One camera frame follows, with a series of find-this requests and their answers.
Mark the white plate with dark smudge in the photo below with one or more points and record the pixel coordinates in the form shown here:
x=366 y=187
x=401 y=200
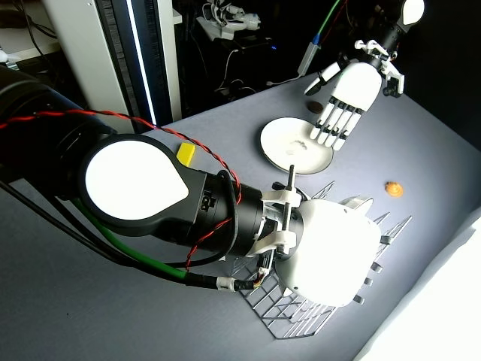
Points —
x=285 y=146

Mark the orange swirl cookie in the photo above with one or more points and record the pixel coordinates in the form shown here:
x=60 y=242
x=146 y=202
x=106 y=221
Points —
x=394 y=190

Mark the spare white robot hand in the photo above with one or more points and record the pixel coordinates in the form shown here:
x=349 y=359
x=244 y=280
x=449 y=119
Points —
x=240 y=19

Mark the white tilted display stand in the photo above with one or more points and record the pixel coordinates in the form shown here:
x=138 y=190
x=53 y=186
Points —
x=214 y=32

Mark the yellow rectangular block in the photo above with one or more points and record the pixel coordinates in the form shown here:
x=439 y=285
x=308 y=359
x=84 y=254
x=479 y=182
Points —
x=186 y=152

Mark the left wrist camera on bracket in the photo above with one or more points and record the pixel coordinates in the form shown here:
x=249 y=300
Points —
x=394 y=84

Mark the black box with blue light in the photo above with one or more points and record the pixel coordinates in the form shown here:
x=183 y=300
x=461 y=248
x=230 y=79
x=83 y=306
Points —
x=251 y=43

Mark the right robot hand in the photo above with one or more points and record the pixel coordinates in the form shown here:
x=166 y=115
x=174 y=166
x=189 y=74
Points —
x=330 y=255

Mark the brown round biscuit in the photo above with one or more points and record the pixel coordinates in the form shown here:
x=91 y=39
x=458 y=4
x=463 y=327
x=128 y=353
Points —
x=313 y=107

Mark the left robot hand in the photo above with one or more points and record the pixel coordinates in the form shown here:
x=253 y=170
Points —
x=357 y=82

